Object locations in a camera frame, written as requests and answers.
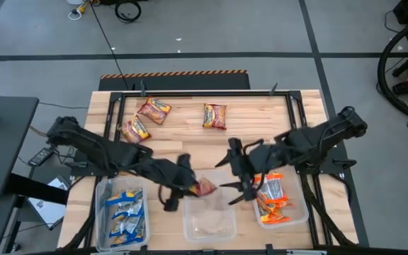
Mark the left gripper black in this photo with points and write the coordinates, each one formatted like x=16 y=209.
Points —
x=172 y=173

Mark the yellow power plug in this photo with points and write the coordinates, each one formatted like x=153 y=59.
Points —
x=82 y=6

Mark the black hazard-striped floor mat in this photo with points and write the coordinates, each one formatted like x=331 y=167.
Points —
x=175 y=82

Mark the red Maruchan ramen packet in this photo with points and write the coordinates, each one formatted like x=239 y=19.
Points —
x=214 y=116
x=154 y=110
x=207 y=187
x=135 y=129

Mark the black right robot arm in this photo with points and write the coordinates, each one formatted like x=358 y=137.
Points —
x=314 y=141

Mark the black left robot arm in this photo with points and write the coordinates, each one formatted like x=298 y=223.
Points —
x=94 y=145

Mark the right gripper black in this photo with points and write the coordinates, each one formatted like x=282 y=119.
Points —
x=250 y=163

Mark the clear plastic bin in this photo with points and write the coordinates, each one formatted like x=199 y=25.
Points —
x=101 y=212
x=297 y=205
x=209 y=216

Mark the black desk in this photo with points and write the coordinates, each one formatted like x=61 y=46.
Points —
x=2 y=148

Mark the black power adapter brick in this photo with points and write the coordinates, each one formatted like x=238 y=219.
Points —
x=41 y=156

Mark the black metal rig frame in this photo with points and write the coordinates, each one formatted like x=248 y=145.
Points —
x=204 y=93

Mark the black diagonal support beam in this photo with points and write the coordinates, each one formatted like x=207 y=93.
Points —
x=37 y=189

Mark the orange shop vacuum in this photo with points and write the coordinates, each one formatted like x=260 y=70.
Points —
x=380 y=72

